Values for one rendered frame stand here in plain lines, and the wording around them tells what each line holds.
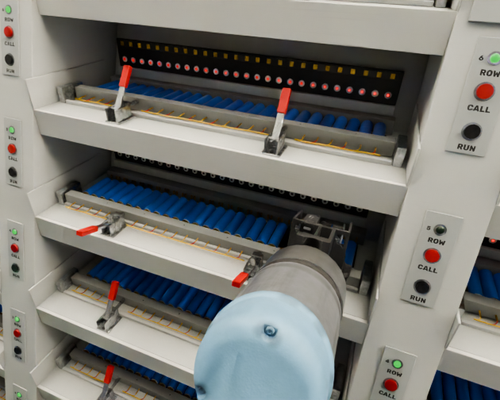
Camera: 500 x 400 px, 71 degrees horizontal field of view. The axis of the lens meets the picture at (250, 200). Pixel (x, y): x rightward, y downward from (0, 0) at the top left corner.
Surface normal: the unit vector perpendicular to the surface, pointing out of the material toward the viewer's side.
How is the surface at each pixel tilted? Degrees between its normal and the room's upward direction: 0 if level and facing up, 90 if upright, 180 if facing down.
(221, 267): 18
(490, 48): 90
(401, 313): 90
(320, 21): 108
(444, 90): 90
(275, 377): 83
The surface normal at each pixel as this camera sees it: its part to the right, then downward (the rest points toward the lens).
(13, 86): -0.33, 0.21
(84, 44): 0.93, 0.23
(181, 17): -0.36, 0.49
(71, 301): 0.04, -0.84
